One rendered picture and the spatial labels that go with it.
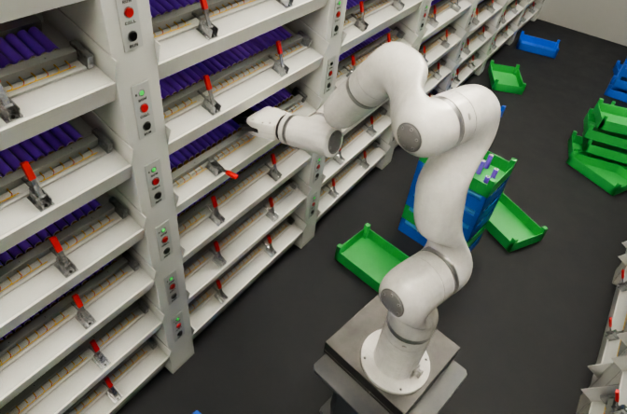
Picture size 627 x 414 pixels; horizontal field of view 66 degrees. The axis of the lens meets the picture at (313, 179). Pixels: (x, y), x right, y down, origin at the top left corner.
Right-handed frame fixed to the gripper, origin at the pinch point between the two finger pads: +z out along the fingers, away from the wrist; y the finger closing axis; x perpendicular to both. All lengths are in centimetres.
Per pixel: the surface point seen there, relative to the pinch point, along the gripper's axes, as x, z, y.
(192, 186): 7.7, -4.3, 25.7
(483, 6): 22, 7, -216
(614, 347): 85, -105, -52
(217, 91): -13.1, -4.7, 11.8
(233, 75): -14.5, -3.6, 4.6
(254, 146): 7.8, -4.2, 2.1
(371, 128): 42, 6, -80
